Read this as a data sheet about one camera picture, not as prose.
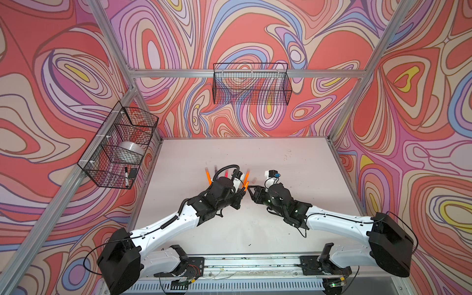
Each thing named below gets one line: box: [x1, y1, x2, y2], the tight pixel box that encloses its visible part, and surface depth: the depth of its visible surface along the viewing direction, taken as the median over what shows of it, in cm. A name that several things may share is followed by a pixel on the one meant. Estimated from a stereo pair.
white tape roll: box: [118, 141, 146, 156], surface depth 75 cm
